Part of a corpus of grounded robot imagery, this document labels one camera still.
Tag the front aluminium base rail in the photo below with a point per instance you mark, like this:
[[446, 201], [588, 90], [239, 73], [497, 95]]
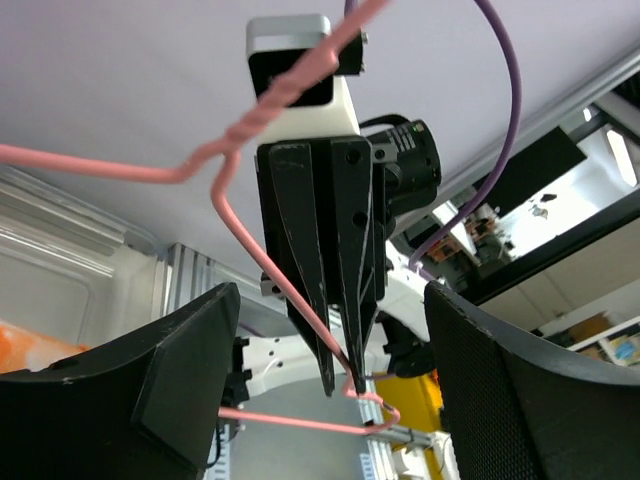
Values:
[[418, 447]]

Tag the orange white trousers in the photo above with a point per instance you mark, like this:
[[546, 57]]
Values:
[[22, 349]]

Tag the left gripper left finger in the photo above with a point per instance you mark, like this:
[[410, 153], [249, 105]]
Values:
[[142, 406]]

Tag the clear plastic bin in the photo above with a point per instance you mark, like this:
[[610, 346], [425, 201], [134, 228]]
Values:
[[72, 271]]

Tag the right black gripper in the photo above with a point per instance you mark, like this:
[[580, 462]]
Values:
[[324, 213]]

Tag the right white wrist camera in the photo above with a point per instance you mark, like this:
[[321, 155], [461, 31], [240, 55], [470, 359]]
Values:
[[299, 77]]

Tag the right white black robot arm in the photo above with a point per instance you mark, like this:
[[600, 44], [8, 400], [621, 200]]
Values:
[[408, 152]]

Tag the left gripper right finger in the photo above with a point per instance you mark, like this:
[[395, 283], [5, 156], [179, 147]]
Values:
[[521, 407]]

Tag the pink hanger with orange trousers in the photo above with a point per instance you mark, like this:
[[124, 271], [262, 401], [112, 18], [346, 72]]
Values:
[[229, 145]]

